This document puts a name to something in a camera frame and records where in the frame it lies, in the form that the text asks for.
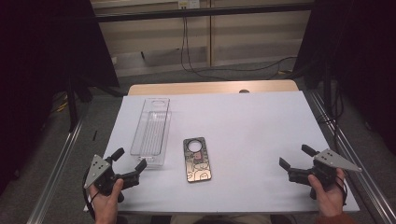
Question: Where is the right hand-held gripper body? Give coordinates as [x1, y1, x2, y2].
[288, 148, 363, 201]

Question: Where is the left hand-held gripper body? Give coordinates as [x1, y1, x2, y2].
[83, 154, 141, 203]

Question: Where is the clear plastic tray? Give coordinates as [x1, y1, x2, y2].
[129, 97, 173, 167]

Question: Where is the patterned phone case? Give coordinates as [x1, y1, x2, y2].
[182, 136, 213, 184]

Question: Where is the person's right hand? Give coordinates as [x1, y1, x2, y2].
[307, 167, 347, 218]

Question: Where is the person's left hand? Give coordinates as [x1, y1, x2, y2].
[89, 178, 125, 217]

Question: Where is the white table mat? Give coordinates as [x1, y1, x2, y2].
[83, 91, 361, 215]

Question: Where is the black stand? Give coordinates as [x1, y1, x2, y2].
[321, 62, 333, 117]
[64, 74, 125, 133]

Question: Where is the wooden table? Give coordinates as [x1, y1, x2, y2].
[127, 79, 300, 97]

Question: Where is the dark curtain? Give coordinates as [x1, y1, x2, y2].
[292, 0, 396, 157]
[0, 0, 120, 194]

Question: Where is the black horizontal bar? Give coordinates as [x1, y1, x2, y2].
[92, 2, 316, 23]

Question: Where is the left hand-held gripper cable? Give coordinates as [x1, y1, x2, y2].
[81, 174, 101, 221]

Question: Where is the hand-held gripper cable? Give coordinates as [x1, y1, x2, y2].
[81, 174, 101, 221]
[334, 175, 349, 207]

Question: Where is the right hand-held gripper cable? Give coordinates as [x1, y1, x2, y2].
[334, 175, 349, 207]

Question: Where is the black cable bundle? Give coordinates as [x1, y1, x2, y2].
[317, 87, 346, 152]

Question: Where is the metal floor rail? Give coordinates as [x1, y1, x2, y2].
[26, 119, 84, 224]
[306, 90, 396, 224]

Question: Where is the yellow cable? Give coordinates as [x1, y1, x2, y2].
[55, 93, 70, 114]

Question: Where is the black floor cable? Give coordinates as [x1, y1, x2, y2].
[184, 16, 298, 73]
[180, 16, 237, 82]

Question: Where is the white wall socket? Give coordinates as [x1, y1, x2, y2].
[177, 0, 201, 9]

